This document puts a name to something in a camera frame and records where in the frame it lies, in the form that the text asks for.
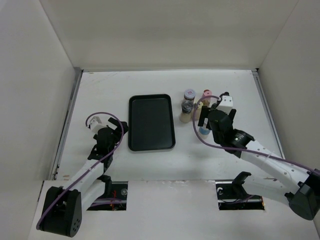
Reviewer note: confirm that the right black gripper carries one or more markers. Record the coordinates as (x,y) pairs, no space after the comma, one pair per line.
(204,113)

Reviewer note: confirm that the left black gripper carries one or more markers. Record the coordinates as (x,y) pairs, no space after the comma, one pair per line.
(118,133)

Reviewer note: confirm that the yellow cap sauce bottle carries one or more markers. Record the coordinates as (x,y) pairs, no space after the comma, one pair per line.
(197,110)

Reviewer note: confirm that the blue label silver cap bottle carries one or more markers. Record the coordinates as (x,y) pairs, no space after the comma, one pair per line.
(203,131)

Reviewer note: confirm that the clear dome cap spice bottle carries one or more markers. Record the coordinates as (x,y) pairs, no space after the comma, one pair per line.
(187,107)

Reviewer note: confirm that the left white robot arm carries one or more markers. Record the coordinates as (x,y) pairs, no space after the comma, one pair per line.
(90,188)

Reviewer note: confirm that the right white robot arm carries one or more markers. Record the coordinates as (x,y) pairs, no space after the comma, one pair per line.
(296,186)

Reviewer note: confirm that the pink cap spice bottle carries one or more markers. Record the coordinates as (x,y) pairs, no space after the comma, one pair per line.
(206,101)

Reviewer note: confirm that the black rectangular plastic tray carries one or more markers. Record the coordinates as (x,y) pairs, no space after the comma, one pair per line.
(150,123)

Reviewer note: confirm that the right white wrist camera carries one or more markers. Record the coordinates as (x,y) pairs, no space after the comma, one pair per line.
(226,104)

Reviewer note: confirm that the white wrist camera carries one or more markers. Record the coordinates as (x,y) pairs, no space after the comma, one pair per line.
(226,104)
(95,124)

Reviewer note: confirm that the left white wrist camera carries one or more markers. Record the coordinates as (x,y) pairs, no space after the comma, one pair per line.
(95,124)

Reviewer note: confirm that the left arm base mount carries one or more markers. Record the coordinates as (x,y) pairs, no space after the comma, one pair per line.
(114,199)

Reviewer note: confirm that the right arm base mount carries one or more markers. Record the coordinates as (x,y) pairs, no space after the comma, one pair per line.
(231,196)

